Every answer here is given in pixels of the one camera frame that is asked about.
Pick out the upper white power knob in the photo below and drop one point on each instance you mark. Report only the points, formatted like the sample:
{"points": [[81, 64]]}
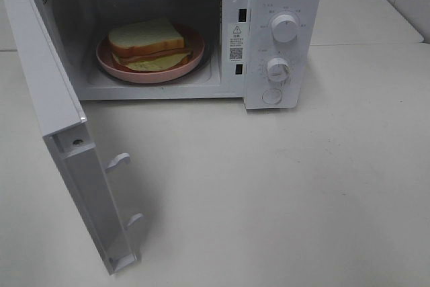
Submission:
{"points": [[284, 27]]}

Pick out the pink round plate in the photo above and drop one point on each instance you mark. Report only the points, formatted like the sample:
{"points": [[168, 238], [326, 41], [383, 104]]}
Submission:
{"points": [[193, 39]]}

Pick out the white microwave oven body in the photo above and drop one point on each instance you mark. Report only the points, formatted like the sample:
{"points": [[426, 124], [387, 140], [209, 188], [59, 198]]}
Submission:
{"points": [[82, 24]]}

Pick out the white bread slice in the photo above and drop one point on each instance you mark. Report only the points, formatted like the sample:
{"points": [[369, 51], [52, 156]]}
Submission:
{"points": [[144, 38]]}

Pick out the lower white timer knob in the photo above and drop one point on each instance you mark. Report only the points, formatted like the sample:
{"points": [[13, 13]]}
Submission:
{"points": [[278, 70]]}

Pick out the green lettuce leaf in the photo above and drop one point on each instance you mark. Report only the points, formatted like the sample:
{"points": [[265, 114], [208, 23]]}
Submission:
{"points": [[159, 64]]}

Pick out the white microwave door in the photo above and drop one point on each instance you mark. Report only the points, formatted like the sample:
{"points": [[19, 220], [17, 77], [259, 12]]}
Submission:
{"points": [[65, 132]]}

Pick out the glass microwave turntable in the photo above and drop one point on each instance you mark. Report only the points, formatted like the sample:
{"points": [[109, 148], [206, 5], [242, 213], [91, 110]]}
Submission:
{"points": [[200, 75]]}

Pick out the white warning label sticker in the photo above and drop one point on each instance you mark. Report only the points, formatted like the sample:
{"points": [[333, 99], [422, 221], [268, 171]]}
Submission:
{"points": [[236, 42]]}

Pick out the round door release button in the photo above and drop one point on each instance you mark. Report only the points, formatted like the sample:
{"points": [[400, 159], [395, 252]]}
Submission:
{"points": [[272, 96]]}

